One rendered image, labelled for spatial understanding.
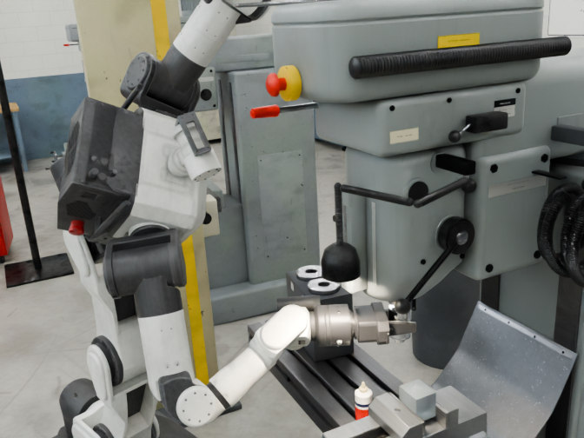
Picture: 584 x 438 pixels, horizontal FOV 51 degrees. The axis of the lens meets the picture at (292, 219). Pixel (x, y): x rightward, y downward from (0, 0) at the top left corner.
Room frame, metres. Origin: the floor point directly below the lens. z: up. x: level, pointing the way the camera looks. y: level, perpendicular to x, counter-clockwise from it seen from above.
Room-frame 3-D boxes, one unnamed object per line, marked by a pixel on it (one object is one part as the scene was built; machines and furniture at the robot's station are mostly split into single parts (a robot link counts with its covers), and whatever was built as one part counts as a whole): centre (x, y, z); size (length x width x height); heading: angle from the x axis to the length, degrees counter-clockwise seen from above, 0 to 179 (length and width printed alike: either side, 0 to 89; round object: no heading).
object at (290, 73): (1.09, -0.01, 1.76); 0.06 x 0.02 x 0.06; 25
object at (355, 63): (1.07, -0.31, 1.79); 0.45 x 0.04 x 0.04; 115
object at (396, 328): (1.15, -0.22, 1.23); 0.06 x 0.02 x 0.03; 90
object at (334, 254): (1.05, -0.08, 1.44); 0.07 x 0.07 x 0.06
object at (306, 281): (1.61, -0.06, 1.06); 0.22 x 0.12 x 0.20; 18
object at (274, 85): (1.08, 0.01, 1.76); 0.04 x 0.03 x 0.04; 25
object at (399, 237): (1.19, -0.22, 1.47); 0.21 x 0.19 x 0.32; 25
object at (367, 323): (1.18, -0.13, 1.23); 0.13 x 0.12 x 0.10; 0
